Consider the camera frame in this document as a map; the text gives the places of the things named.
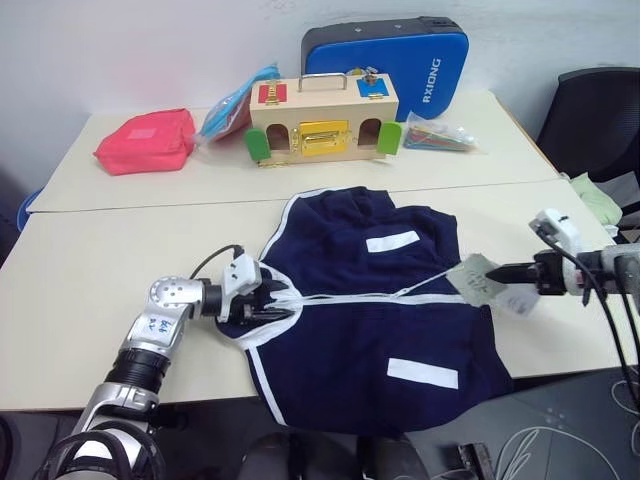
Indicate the clear blue-trimmed zip bag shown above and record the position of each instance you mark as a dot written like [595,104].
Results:
[227,112]

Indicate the blue hard carrying case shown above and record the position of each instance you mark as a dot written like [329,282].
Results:
[395,60]

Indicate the wooden lock activity box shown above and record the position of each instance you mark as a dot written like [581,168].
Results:
[325,112]

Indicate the navy jacket with white trim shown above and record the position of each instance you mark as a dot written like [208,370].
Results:
[350,340]

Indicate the white paper tag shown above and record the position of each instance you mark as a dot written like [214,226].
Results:
[517,302]

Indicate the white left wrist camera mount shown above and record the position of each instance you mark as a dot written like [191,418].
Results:
[240,272]

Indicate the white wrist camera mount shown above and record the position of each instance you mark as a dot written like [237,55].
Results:
[562,227]
[240,272]

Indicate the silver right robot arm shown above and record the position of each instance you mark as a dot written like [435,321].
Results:
[612,265]

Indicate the blue round container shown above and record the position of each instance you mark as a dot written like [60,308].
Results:
[25,212]

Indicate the red fabric pouch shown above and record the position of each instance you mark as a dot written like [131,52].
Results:
[142,145]

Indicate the light green cloth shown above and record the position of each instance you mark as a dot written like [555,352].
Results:
[597,200]

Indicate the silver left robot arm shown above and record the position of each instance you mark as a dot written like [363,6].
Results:
[165,295]

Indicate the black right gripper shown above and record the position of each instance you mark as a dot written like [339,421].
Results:
[549,274]

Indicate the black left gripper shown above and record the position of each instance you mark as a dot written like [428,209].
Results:
[239,311]

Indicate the pale green paper tag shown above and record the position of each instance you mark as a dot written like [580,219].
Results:
[470,282]

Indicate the bag of coloured sticks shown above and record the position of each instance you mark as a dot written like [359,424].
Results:
[437,137]

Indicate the black office chair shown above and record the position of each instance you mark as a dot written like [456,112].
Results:
[595,115]

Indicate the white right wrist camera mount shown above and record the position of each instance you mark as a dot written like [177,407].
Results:
[562,227]

